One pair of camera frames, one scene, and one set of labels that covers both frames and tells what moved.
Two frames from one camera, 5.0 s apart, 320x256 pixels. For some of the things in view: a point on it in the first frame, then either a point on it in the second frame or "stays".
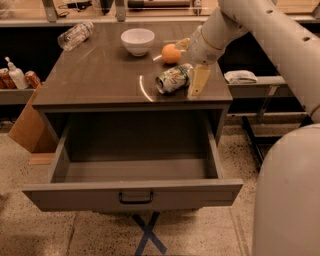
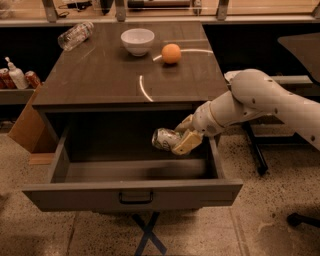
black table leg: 256,150 stays
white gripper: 202,49 → 204,120
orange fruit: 170,54 stays
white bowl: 137,41 stays
